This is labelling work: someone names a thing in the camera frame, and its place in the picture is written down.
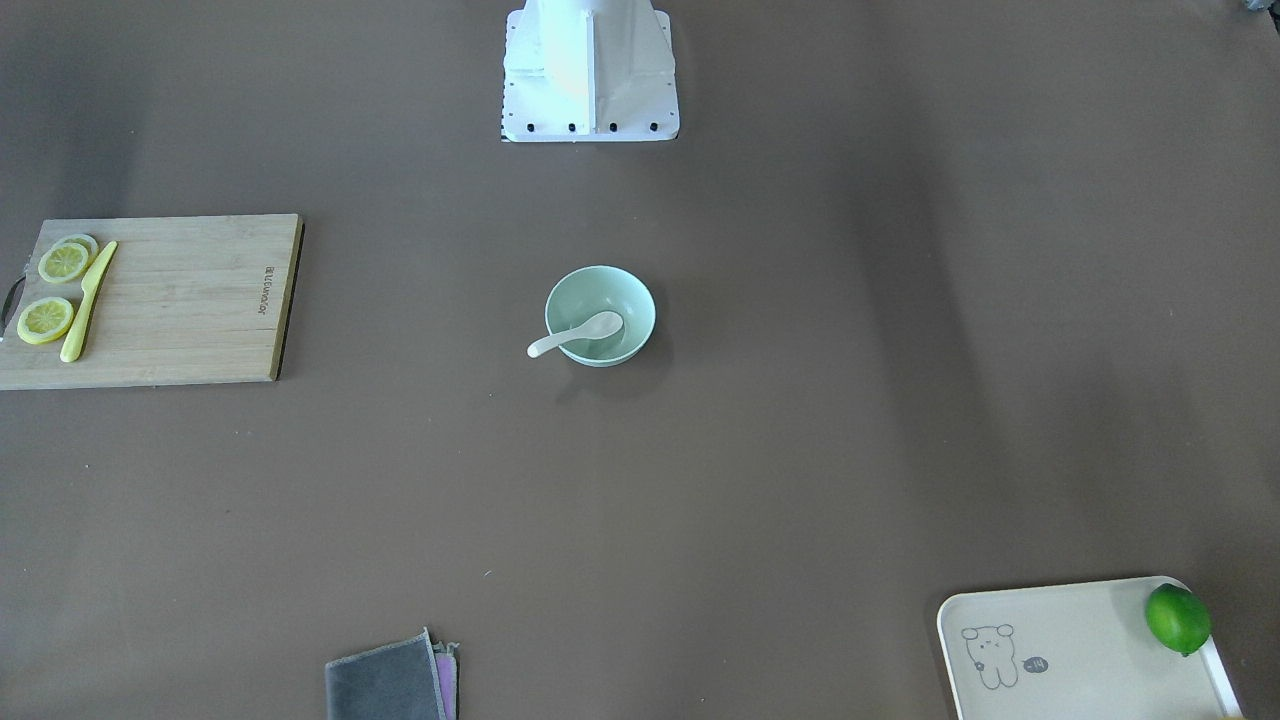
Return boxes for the white ceramic spoon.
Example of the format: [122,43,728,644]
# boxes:
[526,311,625,357]

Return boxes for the light green bowl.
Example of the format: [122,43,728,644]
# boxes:
[544,265,657,368]

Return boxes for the grey folded cloth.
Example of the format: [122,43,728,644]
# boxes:
[325,626,460,719]

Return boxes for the bamboo cutting board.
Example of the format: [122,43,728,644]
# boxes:
[1,214,305,389]

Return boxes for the cream tray with bear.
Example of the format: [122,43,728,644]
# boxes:
[936,577,1244,719]

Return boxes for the yellow plastic knife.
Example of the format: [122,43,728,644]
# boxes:
[59,241,118,363]

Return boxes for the upper lemon slice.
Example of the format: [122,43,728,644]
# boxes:
[37,240,93,284]

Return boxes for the lemon slice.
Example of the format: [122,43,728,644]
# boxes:
[37,240,93,284]
[15,297,76,345]

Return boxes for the lower lemon slice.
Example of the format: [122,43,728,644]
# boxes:
[15,297,76,345]

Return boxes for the green lime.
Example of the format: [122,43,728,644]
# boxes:
[1144,583,1212,657]

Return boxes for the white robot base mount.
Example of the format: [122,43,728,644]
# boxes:
[500,1,681,143]

